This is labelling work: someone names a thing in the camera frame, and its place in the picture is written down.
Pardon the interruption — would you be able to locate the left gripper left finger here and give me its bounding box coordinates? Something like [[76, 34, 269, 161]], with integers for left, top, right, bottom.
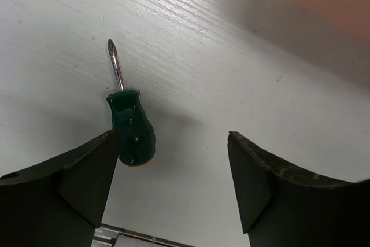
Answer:
[[1, 130, 119, 246]]

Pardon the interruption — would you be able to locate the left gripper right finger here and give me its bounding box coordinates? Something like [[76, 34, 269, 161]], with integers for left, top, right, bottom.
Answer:
[[228, 131, 369, 246]]

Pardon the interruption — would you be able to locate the stubby green orange screwdriver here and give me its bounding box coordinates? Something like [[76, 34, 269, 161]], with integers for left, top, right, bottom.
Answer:
[[106, 39, 156, 167]]

